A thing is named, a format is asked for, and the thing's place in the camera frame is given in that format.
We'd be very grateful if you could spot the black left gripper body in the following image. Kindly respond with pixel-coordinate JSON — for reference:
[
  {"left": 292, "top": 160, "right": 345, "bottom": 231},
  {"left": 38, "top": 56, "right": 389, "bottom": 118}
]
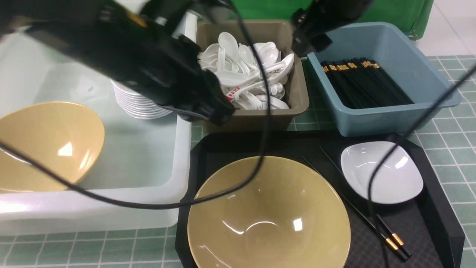
[{"left": 101, "top": 22, "right": 235, "bottom": 125}]

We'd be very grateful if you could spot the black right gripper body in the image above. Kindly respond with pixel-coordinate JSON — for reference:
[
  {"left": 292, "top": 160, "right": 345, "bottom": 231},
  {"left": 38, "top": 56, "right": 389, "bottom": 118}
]
[{"left": 291, "top": 0, "right": 332, "bottom": 57}]

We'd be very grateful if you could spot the small white square dish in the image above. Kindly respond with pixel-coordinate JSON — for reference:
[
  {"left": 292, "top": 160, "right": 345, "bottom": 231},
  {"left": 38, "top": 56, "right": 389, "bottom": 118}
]
[{"left": 340, "top": 141, "right": 424, "bottom": 205}]

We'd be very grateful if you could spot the tan noodle bowl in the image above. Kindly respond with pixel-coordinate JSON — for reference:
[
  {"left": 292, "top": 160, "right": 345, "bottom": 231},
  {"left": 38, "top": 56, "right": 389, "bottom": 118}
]
[{"left": 187, "top": 156, "right": 351, "bottom": 268}]

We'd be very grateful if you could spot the black chopstick gold band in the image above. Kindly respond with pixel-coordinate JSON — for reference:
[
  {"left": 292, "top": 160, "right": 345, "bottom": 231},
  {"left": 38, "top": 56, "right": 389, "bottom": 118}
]
[
  {"left": 319, "top": 146, "right": 412, "bottom": 258},
  {"left": 301, "top": 156, "right": 408, "bottom": 262}
]

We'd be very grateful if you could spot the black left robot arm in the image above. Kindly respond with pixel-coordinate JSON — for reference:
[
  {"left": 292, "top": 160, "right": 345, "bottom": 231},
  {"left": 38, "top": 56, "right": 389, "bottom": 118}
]
[{"left": 1, "top": 0, "right": 235, "bottom": 125}]

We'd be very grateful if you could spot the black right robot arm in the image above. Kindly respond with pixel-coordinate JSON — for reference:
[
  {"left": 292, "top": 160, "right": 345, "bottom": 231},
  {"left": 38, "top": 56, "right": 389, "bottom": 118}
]
[{"left": 291, "top": 0, "right": 374, "bottom": 57}]

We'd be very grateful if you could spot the tan bowl in tub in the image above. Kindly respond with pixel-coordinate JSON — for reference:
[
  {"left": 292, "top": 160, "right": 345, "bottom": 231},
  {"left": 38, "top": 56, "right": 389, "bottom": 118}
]
[{"left": 0, "top": 102, "right": 105, "bottom": 194}]

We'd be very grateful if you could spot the brown plastic bin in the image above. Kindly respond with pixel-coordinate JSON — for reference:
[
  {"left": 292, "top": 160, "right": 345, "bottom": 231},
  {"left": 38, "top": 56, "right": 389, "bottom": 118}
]
[{"left": 196, "top": 20, "right": 310, "bottom": 134}]

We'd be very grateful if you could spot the stack of white dishes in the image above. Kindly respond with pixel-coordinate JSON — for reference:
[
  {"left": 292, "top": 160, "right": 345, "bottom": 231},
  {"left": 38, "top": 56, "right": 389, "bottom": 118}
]
[{"left": 110, "top": 80, "right": 172, "bottom": 120}]

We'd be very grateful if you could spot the pile of white spoons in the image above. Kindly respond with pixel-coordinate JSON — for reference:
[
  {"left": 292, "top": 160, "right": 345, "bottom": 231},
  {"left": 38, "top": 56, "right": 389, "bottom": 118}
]
[{"left": 198, "top": 32, "right": 294, "bottom": 110}]

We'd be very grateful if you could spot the bundle of black chopsticks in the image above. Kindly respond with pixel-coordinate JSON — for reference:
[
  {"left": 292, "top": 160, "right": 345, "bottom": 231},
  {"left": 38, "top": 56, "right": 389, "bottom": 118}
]
[{"left": 320, "top": 57, "right": 415, "bottom": 109}]

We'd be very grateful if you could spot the blue plastic bin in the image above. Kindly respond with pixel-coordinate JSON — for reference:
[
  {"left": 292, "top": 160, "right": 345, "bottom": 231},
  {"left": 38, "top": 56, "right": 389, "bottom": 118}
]
[{"left": 307, "top": 22, "right": 451, "bottom": 137}]

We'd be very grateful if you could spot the green backdrop cloth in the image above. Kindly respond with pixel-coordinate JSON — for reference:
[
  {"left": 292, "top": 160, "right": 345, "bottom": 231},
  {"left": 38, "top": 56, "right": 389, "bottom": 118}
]
[{"left": 233, "top": 0, "right": 434, "bottom": 41}]

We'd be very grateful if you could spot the large white plastic tub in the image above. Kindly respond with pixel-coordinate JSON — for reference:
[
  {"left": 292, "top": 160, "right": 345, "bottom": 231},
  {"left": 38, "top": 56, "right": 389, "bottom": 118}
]
[{"left": 1, "top": 33, "right": 192, "bottom": 236}]

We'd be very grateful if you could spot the green checkered tablecloth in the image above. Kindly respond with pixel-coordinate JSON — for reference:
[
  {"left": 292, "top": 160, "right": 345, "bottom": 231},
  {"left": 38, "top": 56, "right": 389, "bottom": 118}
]
[{"left": 0, "top": 77, "right": 476, "bottom": 268}]

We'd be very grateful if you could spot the black plastic serving tray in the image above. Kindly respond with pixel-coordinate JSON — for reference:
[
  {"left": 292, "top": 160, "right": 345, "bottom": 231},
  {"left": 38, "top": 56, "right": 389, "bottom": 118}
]
[{"left": 185, "top": 130, "right": 465, "bottom": 268}]

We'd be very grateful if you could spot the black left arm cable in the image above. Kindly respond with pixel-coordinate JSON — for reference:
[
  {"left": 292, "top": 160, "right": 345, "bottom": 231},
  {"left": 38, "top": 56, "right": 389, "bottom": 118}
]
[{"left": 0, "top": 0, "right": 274, "bottom": 210}]

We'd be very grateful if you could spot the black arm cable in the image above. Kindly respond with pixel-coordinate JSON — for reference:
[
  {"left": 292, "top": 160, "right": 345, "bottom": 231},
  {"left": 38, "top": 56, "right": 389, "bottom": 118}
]
[
  {"left": 367, "top": 63, "right": 476, "bottom": 268},
  {"left": 0, "top": 0, "right": 274, "bottom": 210}
]

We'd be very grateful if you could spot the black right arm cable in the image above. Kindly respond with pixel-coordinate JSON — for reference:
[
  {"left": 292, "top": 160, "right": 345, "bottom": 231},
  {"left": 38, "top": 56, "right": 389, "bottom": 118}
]
[{"left": 367, "top": 63, "right": 476, "bottom": 268}]

